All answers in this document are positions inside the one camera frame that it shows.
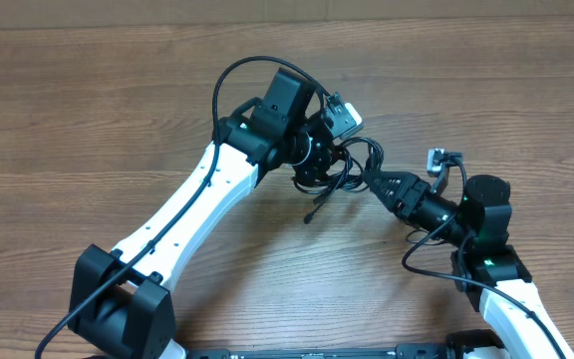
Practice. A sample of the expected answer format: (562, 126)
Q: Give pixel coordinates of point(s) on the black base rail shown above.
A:
(401, 351)

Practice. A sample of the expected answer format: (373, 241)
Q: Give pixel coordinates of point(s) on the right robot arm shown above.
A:
(484, 266)

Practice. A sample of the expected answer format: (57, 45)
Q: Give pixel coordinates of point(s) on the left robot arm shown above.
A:
(121, 299)

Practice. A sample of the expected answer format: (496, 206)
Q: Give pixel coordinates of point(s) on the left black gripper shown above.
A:
(325, 156)

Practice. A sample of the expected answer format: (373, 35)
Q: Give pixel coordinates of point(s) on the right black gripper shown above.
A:
(406, 182)

